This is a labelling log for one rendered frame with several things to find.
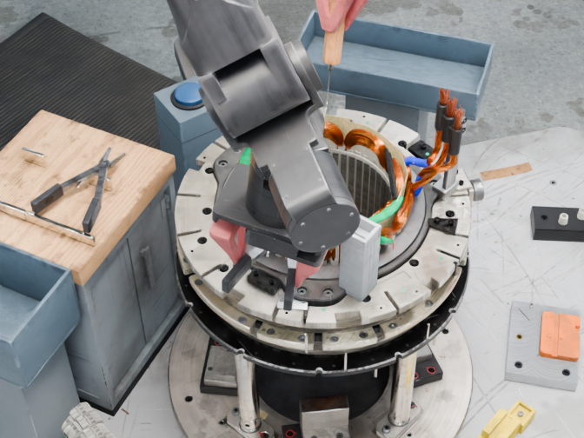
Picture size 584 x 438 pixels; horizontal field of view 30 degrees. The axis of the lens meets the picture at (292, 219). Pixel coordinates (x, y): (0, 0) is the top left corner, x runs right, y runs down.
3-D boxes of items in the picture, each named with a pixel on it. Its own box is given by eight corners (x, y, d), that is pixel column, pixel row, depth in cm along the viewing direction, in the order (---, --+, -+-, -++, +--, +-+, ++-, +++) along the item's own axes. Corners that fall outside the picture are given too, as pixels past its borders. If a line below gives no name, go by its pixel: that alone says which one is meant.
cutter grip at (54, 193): (36, 215, 120) (34, 204, 118) (31, 211, 120) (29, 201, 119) (64, 195, 122) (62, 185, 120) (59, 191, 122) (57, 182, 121)
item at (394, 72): (470, 195, 163) (494, 43, 142) (455, 247, 156) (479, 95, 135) (311, 162, 168) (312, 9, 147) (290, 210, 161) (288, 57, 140)
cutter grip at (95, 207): (90, 234, 118) (88, 223, 116) (82, 232, 118) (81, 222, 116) (102, 207, 120) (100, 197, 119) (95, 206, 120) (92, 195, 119)
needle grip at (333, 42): (338, 66, 102) (346, 3, 100) (321, 63, 102) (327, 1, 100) (341, 61, 104) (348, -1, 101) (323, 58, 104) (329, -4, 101)
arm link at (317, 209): (294, 28, 83) (194, 80, 83) (345, 134, 76) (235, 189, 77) (341, 118, 92) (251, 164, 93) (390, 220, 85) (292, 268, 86)
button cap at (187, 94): (211, 99, 139) (210, 93, 138) (183, 110, 138) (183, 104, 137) (195, 82, 141) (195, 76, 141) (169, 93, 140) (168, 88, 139)
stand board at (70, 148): (82, 287, 117) (79, 272, 116) (-58, 230, 123) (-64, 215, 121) (176, 169, 130) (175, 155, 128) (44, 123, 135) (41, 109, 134)
